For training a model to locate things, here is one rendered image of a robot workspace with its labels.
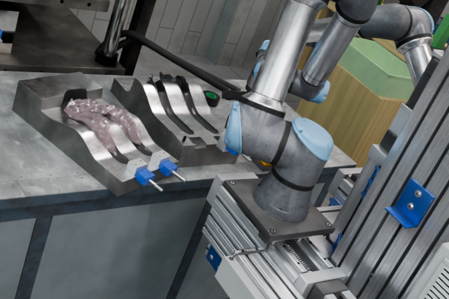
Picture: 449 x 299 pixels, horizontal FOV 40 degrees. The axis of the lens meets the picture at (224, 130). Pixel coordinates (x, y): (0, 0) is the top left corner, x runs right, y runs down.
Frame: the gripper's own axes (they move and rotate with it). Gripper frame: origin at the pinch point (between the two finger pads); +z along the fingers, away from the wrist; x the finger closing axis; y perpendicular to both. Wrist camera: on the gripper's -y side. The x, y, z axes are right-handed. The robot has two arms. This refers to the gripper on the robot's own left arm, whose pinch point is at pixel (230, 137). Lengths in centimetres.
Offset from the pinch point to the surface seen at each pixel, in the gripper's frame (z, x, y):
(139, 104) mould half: 8.7, -7.3, -36.7
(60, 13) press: 16, 19, -128
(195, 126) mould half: 6.4, 1.7, -16.5
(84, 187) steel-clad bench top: 15, -48, -8
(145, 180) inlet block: 9.0, -34.9, 1.6
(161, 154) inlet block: 6.9, -23.1, -6.0
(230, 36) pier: 67, 245, -204
